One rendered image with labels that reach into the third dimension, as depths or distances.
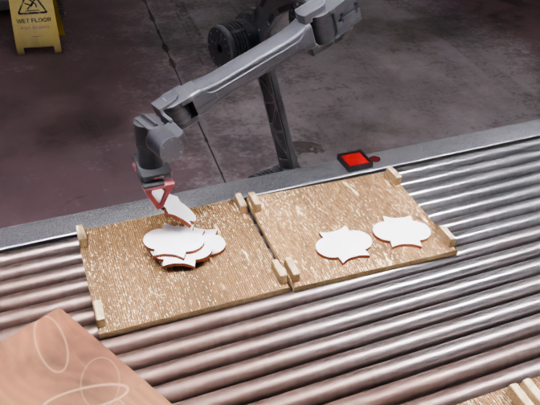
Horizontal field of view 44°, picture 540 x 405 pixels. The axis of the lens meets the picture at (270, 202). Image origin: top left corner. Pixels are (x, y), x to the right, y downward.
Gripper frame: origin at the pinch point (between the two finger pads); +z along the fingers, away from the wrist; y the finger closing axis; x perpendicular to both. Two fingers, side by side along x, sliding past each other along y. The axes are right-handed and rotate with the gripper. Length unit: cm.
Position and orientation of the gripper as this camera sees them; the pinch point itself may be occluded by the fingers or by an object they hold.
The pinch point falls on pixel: (155, 196)
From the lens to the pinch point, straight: 153.1
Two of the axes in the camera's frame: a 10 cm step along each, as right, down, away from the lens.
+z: -0.1, 8.1, 5.9
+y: -3.8, -5.5, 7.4
